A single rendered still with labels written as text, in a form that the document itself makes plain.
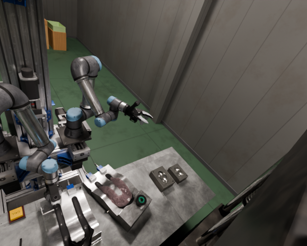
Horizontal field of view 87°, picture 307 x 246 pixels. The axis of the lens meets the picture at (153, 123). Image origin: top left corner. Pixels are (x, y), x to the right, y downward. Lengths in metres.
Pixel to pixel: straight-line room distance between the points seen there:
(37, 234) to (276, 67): 2.81
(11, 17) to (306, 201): 1.28
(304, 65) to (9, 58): 2.69
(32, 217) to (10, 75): 0.92
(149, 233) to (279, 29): 2.54
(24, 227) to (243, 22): 3.06
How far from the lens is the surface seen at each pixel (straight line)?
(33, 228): 1.43
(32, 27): 1.25
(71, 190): 1.37
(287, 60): 2.58
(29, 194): 2.22
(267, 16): 2.72
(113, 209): 1.36
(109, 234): 1.38
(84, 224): 1.27
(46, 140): 1.16
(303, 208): 0.22
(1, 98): 0.96
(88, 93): 1.18
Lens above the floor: 2.11
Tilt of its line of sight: 35 degrees down
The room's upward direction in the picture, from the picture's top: 21 degrees clockwise
